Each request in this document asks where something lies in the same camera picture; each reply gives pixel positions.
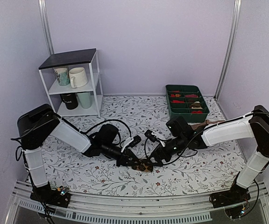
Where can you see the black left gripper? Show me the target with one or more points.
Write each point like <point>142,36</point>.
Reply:
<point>125,158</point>

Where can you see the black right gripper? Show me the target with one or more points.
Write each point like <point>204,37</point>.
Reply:
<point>159,149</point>

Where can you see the brown tan argyle sock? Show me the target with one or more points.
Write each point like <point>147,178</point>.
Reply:
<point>142,166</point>

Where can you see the green divided organizer tray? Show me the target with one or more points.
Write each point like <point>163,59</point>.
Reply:
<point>189,94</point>

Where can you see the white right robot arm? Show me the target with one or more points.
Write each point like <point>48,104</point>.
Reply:
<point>253,125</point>

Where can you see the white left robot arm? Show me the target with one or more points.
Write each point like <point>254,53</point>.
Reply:
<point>42,122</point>

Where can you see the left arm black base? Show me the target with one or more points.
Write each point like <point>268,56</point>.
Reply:
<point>59,197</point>

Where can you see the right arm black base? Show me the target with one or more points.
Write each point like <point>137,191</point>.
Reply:
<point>235,194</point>

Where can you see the plain brown sock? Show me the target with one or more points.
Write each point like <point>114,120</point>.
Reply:
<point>205,123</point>

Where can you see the red rolled sock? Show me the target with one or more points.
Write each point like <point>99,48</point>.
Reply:
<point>177,102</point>

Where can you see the brown cream rolled sock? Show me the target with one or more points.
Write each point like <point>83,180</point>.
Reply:
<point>196,105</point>

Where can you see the mint green cup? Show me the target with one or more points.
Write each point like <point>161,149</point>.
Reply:
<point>85,99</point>

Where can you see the black mug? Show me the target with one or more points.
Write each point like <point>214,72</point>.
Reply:
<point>70,100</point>

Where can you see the cream white mug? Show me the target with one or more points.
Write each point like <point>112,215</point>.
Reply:
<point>78,77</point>

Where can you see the white shelf black top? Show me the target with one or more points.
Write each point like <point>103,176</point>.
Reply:
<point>87,58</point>

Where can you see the teal patterned mug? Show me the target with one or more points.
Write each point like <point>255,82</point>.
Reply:
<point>62,76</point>

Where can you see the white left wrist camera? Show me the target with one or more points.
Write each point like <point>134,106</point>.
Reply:
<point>130,142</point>

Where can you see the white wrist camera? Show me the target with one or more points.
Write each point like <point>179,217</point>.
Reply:
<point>130,142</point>
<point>155,137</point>

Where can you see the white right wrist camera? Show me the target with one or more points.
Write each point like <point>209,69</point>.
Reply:
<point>155,137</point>

